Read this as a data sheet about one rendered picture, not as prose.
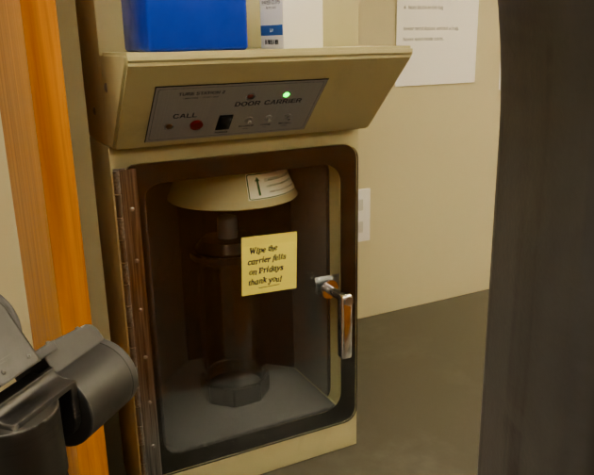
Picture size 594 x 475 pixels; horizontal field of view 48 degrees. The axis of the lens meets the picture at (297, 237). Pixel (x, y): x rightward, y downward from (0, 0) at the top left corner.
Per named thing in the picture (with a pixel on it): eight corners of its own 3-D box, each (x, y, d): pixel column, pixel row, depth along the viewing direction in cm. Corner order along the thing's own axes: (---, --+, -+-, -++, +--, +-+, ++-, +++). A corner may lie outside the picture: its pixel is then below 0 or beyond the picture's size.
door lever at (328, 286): (337, 342, 93) (320, 347, 92) (337, 277, 90) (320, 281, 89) (357, 358, 88) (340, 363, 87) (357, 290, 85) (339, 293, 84)
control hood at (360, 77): (106, 147, 73) (96, 52, 71) (359, 125, 87) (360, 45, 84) (131, 163, 63) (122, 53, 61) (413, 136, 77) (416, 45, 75)
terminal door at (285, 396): (146, 478, 85) (117, 165, 74) (354, 417, 98) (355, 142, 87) (148, 482, 85) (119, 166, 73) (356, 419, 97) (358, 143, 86)
